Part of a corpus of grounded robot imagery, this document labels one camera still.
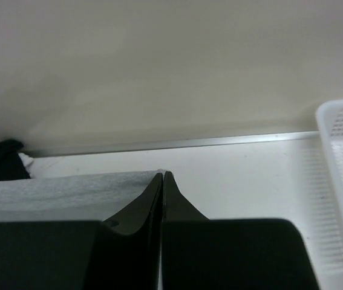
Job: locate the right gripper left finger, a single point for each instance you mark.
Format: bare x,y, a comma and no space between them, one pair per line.
121,252

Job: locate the black folded tank top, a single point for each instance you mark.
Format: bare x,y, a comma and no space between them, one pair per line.
11,165

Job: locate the grey tank top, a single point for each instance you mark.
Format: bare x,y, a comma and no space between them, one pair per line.
82,197

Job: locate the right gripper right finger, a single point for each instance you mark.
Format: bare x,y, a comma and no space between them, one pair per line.
200,253

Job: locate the rear aluminium table rail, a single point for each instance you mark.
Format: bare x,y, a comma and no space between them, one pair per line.
160,145

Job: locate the white folded tank top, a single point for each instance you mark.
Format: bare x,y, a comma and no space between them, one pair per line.
27,163

